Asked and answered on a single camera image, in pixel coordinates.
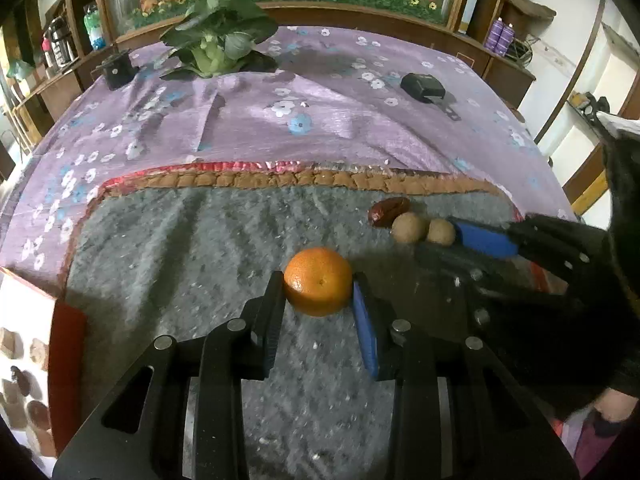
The brown walnut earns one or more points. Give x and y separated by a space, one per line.
440 232

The red box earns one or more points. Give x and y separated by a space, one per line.
67 350

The orange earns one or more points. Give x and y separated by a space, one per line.
318 281

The person's right forearm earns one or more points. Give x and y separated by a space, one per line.
620 390

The pale sugarcane piece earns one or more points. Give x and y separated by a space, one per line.
40 353
10 342

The grey felt mat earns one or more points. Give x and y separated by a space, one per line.
250 220

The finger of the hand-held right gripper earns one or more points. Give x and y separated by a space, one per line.
485 240
450 265

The purple spray can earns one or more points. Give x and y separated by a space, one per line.
507 40
495 35

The green blue plastic bottle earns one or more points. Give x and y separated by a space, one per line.
93 27

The red date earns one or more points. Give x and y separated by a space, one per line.
39 413
389 210
21 380

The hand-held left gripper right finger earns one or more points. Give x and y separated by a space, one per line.
365 332

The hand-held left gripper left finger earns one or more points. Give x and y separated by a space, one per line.
270 325

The green plastic bag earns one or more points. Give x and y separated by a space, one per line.
15 67

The wooden sideboard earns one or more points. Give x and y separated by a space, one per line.
55 90

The small beige pastry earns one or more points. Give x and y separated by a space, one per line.
9 402

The purple floral cloth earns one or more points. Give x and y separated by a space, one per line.
300 110

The green bok choy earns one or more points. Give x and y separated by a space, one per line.
220 35

